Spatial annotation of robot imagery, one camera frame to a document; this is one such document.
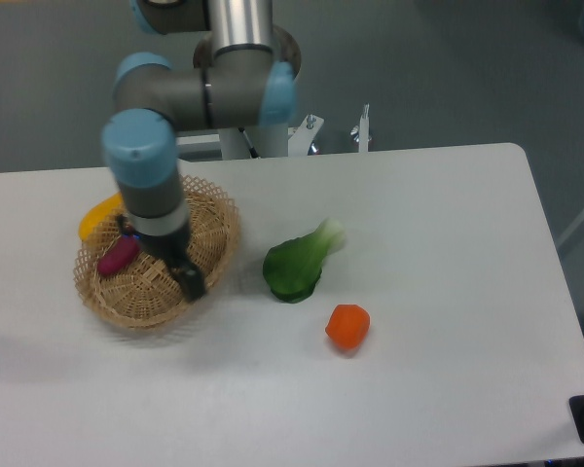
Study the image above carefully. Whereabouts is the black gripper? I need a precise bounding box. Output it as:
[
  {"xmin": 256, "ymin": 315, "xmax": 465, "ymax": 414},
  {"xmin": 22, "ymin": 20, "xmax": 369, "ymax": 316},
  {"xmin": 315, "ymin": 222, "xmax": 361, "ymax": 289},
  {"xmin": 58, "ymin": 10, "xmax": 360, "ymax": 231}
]
[{"xmin": 115, "ymin": 214, "xmax": 206, "ymax": 302}]

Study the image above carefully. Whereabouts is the purple sweet potato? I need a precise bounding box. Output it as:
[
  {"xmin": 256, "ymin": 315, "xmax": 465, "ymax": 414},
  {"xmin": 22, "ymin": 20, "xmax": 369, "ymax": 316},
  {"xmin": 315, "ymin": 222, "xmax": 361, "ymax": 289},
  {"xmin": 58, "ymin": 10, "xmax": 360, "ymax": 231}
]
[{"xmin": 96, "ymin": 235, "xmax": 140, "ymax": 277}]

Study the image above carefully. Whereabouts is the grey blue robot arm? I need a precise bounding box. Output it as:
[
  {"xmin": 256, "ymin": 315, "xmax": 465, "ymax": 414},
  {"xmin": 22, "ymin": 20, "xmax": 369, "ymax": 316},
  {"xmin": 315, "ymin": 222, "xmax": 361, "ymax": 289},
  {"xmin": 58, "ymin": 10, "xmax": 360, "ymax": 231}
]
[{"xmin": 101, "ymin": 1, "xmax": 296, "ymax": 302}]

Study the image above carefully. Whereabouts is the woven wicker basket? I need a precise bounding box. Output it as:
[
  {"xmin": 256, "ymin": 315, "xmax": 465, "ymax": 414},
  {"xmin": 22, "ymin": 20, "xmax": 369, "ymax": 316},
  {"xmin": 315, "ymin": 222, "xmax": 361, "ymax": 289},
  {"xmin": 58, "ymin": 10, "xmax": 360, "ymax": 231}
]
[{"xmin": 74, "ymin": 175, "xmax": 240, "ymax": 329}]

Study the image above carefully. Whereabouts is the yellow pepper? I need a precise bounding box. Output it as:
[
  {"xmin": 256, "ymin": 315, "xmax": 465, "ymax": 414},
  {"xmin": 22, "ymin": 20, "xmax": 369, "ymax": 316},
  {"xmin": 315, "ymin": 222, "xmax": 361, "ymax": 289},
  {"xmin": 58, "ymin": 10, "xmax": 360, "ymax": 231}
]
[{"xmin": 78, "ymin": 193, "xmax": 123, "ymax": 242}]

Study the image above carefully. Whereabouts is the green bok choy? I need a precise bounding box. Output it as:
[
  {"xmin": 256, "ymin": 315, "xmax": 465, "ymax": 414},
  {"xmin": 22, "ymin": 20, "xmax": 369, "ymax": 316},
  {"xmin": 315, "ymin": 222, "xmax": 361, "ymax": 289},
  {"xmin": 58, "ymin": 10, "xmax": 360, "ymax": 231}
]
[{"xmin": 262, "ymin": 218, "xmax": 346, "ymax": 304}]

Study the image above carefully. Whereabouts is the orange carrot piece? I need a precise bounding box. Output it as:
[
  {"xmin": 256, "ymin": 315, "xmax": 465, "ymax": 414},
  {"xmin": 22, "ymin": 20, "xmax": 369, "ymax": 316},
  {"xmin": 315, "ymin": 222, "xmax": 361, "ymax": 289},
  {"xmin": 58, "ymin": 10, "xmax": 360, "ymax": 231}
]
[{"xmin": 325, "ymin": 304, "xmax": 371, "ymax": 351}]

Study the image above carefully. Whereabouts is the black cable on pedestal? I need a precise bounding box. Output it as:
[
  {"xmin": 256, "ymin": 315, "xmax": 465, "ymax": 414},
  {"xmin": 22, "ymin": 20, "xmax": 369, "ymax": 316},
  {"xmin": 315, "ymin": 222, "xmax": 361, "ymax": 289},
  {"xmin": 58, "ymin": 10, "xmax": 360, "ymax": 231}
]
[{"xmin": 237, "ymin": 126, "xmax": 261, "ymax": 160}]

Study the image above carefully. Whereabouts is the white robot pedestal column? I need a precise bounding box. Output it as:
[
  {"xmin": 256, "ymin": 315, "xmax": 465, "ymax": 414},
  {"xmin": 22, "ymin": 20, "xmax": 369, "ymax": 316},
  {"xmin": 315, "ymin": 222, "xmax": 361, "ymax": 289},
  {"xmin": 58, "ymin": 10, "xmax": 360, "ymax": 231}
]
[{"xmin": 177, "ymin": 25, "xmax": 302, "ymax": 161}]

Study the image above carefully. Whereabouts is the white metal mounting frame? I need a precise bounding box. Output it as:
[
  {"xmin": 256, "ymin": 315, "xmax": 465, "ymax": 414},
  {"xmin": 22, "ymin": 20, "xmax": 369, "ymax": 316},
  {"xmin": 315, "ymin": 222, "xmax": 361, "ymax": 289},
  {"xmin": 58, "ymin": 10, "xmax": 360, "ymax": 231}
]
[{"xmin": 176, "ymin": 114, "xmax": 325, "ymax": 158}]

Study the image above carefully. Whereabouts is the white bracket with bolt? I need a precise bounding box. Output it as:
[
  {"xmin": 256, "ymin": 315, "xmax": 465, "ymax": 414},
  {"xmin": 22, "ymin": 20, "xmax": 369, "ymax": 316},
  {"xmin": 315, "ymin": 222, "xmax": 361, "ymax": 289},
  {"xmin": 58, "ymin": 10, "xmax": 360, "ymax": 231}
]
[{"xmin": 349, "ymin": 103, "xmax": 372, "ymax": 153}]

